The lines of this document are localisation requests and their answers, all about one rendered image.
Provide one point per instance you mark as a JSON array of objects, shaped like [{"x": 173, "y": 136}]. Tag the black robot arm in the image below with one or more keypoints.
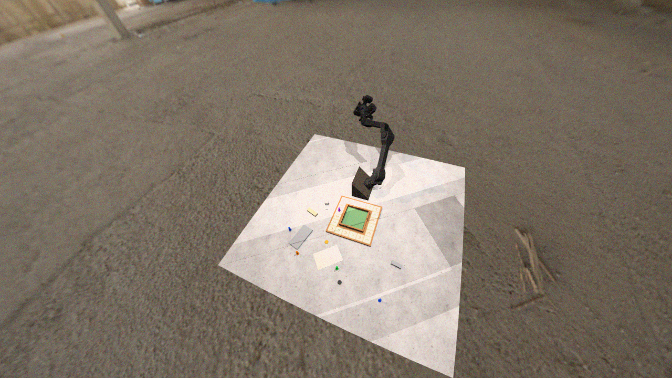
[{"x": 387, "y": 138}]

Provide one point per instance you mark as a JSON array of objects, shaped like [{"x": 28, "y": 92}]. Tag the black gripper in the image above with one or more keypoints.
[{"x": 366, "y": 99}]

